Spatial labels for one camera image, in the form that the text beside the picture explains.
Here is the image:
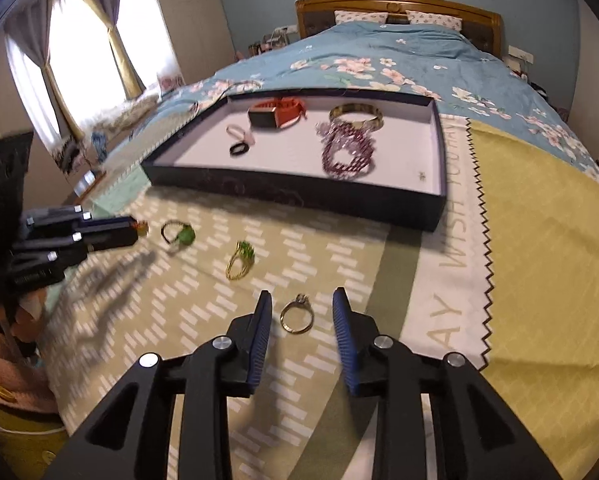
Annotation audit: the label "gold ring clear stone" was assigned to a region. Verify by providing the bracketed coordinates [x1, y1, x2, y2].
[279, 293, 315, 334]

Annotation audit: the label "person's left forearm pink sleeve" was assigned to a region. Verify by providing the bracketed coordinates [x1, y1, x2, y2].
[0, 310, 59, 413]

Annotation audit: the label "bottles on nightstand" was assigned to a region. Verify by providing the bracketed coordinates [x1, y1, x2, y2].
[247, 25, 300, 57]

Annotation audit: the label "light green stone ring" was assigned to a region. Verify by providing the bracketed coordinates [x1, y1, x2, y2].
[160, 220, 197, 247]

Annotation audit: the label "gold ring dark green stone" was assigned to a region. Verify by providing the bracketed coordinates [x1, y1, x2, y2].
[225, 240, 257, 282]

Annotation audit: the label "gold bangle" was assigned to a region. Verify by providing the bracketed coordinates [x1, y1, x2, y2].
[328, 102, 385, 131]

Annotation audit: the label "navy cardboard box tray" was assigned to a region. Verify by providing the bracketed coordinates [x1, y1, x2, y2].
[140, 89, 450, 232]

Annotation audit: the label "crumpled light blanket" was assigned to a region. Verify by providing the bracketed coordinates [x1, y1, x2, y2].
[87, 95, 160, 134]

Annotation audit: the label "small pink fan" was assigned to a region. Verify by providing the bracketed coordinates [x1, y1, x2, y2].
[158, 73, 185, 95]

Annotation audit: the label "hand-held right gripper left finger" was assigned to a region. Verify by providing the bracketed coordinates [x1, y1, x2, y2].
[44, 289, 274, 480]

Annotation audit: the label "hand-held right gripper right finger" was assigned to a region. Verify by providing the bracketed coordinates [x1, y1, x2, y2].
[331, 286, 563, 480]

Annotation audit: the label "maroon bead bracelet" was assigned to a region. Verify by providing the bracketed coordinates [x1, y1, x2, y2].
[321, 122, 378, 181]

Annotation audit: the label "white patterned pillow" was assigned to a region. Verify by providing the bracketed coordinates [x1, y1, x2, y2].
[405, 10, 463, 31]
[334, 10, 389, 26]

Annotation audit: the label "wooden headboard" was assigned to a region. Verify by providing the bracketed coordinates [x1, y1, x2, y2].
[294, 0, 504, 58]

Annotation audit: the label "patchwork printed cloth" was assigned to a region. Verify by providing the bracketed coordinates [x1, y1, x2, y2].
[37, 105, 599, 480]

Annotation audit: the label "person's left hand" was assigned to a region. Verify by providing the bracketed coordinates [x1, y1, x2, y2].
[17, 289, 49, 324]

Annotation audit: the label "blue floral duvet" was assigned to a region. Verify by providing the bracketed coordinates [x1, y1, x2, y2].
[157, 21, 599, 191]

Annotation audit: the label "wide grey curtain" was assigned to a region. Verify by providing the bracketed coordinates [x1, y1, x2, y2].
[4, 0, 86, 142]

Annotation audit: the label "pink flower ring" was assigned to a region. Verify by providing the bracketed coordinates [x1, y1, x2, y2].
[226, 122, 256, 145]

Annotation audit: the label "blue hanging garment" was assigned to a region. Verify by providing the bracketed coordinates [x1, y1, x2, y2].
[92, 130, 109, 167]

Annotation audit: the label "pale crystal bead bracelet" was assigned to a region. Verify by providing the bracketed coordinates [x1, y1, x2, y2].
[315, 118, 375, 151]

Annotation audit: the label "beige wardrobe by window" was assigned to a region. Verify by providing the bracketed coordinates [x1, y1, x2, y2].
[150, 0, 238, 87]

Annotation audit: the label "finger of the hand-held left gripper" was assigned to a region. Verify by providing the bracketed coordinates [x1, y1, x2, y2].
[14, 233, 137, 265]
[26, 205, 139, 239]

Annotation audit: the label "yellow curtain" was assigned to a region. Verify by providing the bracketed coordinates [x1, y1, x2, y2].
[74, 0, 146, 99]

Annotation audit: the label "yellow green fabric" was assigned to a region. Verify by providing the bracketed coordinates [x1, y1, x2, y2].
[0, 392, 74, 480]

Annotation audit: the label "orange smartwatch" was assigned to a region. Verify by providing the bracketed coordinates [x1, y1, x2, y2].
[248, 96, 307, 131]

